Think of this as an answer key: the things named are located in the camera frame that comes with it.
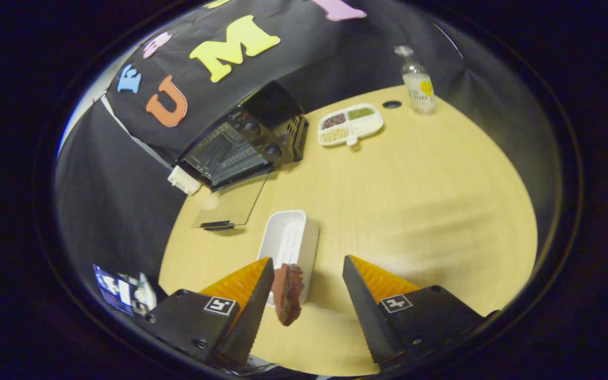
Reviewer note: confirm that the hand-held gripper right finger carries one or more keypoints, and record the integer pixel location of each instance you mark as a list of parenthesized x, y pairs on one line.
[(367, 316)]

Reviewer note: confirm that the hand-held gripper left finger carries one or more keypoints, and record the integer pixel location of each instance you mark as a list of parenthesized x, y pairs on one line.
[(248, 322)]

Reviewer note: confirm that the brown steak piece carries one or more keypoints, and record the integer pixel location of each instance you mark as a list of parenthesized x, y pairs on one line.
[(287, 295)]

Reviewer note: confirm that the black toaster oven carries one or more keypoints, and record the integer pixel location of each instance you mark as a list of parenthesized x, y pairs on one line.
[(240, 148)]

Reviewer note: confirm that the white bread toaster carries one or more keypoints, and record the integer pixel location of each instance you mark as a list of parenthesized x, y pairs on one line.
[(183, 180)]

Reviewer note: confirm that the white rectangular tray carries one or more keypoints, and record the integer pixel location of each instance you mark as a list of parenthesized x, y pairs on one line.
[(288, 237)]

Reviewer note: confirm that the white divided dish with grains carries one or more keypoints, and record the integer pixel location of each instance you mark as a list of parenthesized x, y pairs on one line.
[(368, 126)]

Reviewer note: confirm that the clear plastic bottle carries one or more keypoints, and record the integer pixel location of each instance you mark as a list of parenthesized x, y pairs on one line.
[(420, 89)]

